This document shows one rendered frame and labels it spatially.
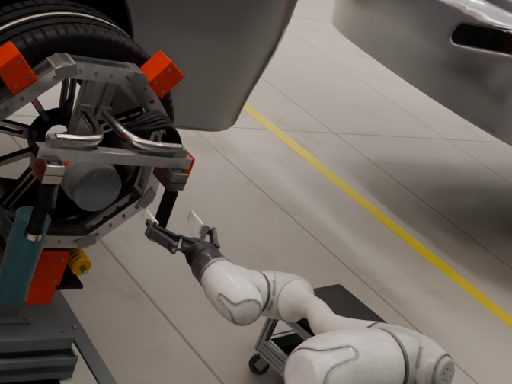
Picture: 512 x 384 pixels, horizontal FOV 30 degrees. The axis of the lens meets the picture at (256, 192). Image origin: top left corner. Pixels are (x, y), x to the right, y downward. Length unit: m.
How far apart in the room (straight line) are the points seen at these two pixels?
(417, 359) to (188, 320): 2.01
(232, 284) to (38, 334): 0.93
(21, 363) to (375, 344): 1.46
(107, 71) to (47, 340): 0.90
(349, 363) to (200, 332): 2.02
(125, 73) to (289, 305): 0.73
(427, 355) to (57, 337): 1.47
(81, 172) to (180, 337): 1.29
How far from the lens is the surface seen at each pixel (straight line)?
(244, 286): 2.17
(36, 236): 2.33
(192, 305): 3.76
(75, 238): 2.67
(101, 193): 2.43
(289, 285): 2.25
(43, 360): 2.94
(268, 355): 3.43
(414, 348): 1.76
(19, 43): 2.44
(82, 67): 2.41
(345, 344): 1.66
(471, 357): 4.33
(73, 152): 2.28
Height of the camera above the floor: 1.91
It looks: 23 degrees down
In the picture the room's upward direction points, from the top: 22 degrees clockwise
